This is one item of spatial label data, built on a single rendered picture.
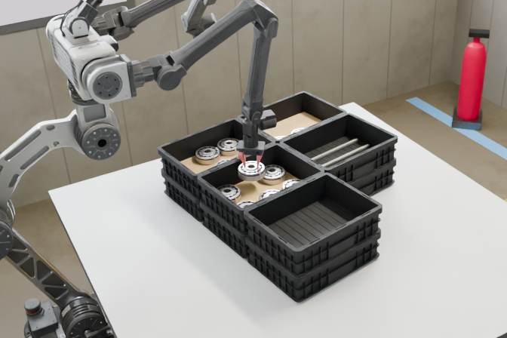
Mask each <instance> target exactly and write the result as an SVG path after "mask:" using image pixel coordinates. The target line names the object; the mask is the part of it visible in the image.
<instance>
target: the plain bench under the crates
mask: <svg viewBox="0 0 507 338"><path fill-rule="evenodd" d="M338 107H339V108H341V109H344V110H346V111H347V113H352V114H354V115H356V116H358V117H360V118H362V119H364V120H366V121H368V122H370V123H372V124H375V125H377V126H379V127H381V128H383V129H385V130H387V131H389V132H391V133H393V134H395V135H397V136H398V143H396V144H395V148H396V151H395V154H394V157H396V159H397V164H396V166H395V167H393V170H394V171H395V173H394V174H393V180H395V183H393V184H392V185H390V186H387V187H386V188H384V189H381V190H379V191H378V192H376V193H374V194H372V195H370V196H369V197H371V198H372V199H374V200H376V201H378V202H379V203H381V204H382V205H383V212H382V213H381V214H379V218H380V219H381V221H380V222H379V226H378V227H379V228H381V238H380V239H378V241H377V242H379V247H378V248H377V252H379V257H377V258H376V259H375V260H372V261H371V262H369V263H368V264H366V265H364V266H362V267H361V268H359V269H357V270H355V271H354V272H352V273H350V274H349V275H347V276H345V277H344V278H341V279H340V280H338V281H336V282H335V283H333V284H332V285H330V286H328V287H326V288H325V289H323V290H321V291H319V292H317V293H316V294H314V295H313V296H311V297H309V298H308V299H306V300H304V301H302V302H300V303H297V302H295V301H294V300H292V299H291V298H290V297H289V296H288V295H287V294H286V293H284V292H283V291H282V290H281V289H279V288H278V287H277V286H275V285H274V284H273V283H272V282H271V281H270V280H269V279H268V278H266V277H265V276H264V275H262V274H261V273H260V272H259V271H257V270H256V269H255V268H254V267H253V266H252V265H251V264H250V263H248V261H247V260H248V259H244V258H242V257H241V256H239V255H238V254H237V253H236V252H234V250H233V249H231V248H230V247H229V246H228V245H226V244H225V243H224V242H223V241H221V240H220V239H219V238H218V237H216V236H215V234H213V233H212V232H211V231H210V230H208V229H207V228H206V227H205V226H203V224H202V223H203V222H204V221H203V222H199V221H197V220H196V219H195V218H194V217H193V216H191V215H190V214H189V213H188V212H186V211H185V210H184V209H183V208H181V206H179V205H178V204H177V203H176V202H175V201H173V200H172V199H171V198H170V197H168V196H167V195H166V194H165V193H164V190H166V186H165V184H163V182H164V178H163V177H162V176H161V169H162V168H163V164H162V162H161V161H160V160H161V158H160V159H157V160H154V161H149V162H146V163H144V164H139V165H136V166H133V167H129V168H126V169H123V170H120V171H116V172H112V173H110V174H105V175H102V176H99V177H95V178H92V179H89V180H85V181H81V182H79V183H74V184H71V185H68V186H64V187H61V188H58V189H53V190H51V191H48V194H49V197H50V200H51V202H52V204H53V206H54V209H55V211H56V212H57V215H58V217H59V219H60V222H61V223H62V225H63V228H64V230H65V232H66V234H67V236H68V238H69V240H70V243H71V245H72V247H73V249H74V251H75V254H76V256H77V257H78V260H79V262H80V263H81V267H82V268H83V270H84V273H85V274H86V276H87V278H88V281H89V283H90V285H91V287H92V289H93V292H94V294H95V296H96V298H97V300H98V302H99V304H100V307H101V309H102V310H103V313H104V315H105V317H106V320H107V321H108V323H109V326H110V327H111V330H112V332H113V334H114V336H115V338H507V202H505V201H503V200H502V199H501V198H499V197H498V196H496V195H494V194H493V193H492V192H490V191H488V190H487V189H485V188H484V187H483V186H481V185H479V184H478V183H476V182H475V181H473V180H471V179H470V178H468V177H467V176H466V175H464V174H462V173H461V172H459V171H458V170H457V169H455V168H453V167H451V166H450V165H449V164H447V163H446V162H444V161H442V160H441V159H440V158H438V157H437V156H435V155H433V154H432V153H430V152H429V151H427V150H426V149H424V148H423V147H421V146H420V145H418V144H417V143H415V142H413V141H412V140H410V139H409V138H407V137H406V136H404V135H403V134H401V133H400V132H398V131H397V130H395V129H394V128H392V127H390V126H389V125H387V124H386V123H385V122H383V121H381V120H380V119H378V118H377V117H376V116H374V115H372V114H370V113H369V112H368V111H366V110H365V109H363V108H361V107H360V106H359V105H357V104H356V103H349V104H346V105H343V106H338Z"/></svg>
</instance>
